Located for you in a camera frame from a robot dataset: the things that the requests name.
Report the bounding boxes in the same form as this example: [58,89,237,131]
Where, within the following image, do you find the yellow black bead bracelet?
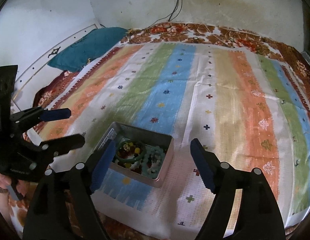
[117,141,143,174]

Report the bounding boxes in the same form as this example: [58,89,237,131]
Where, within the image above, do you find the brown floral blanket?
[7,21,310,240]

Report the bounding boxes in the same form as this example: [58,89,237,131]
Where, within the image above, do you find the silver metal tin box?
[95,122,174,188]

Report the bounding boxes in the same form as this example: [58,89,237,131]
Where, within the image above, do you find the teal pillow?
[48,27,128,72]

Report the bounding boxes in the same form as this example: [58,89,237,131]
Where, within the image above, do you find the white headboard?
[10,23,103,113]

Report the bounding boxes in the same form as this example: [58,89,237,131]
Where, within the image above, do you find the black power cable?
[129,0,184,43]

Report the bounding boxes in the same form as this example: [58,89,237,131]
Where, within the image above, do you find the shell and stone bracelet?
[134,152,166,174]

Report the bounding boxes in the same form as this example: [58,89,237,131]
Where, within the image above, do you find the person's left hand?
[0,173,12,193]

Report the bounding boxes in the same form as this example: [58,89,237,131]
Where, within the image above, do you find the green jade bangle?
[115,140,146,164]

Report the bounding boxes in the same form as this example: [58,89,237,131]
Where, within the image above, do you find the striped colourful woven mat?
[32,42,310,240]

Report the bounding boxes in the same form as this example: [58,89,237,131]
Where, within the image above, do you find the light blue bead bracelet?
[141,146,168,176]

